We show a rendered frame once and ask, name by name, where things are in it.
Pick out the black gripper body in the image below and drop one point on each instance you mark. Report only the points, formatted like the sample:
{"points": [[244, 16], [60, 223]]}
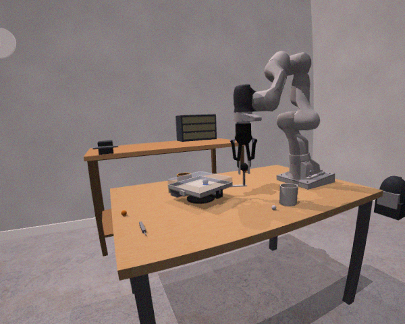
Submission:
{"points": [[243, 131]]}

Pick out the dark grey mug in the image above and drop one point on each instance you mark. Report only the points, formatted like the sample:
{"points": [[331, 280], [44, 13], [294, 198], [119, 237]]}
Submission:
{"points": [[287, 196]]}

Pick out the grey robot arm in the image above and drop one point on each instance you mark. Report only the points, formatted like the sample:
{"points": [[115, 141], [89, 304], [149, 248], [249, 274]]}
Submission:
{"points": [[302, 167]]}

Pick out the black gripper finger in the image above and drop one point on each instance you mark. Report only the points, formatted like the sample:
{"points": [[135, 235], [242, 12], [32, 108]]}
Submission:
{"points": [[239, 152], [254, 141]]}

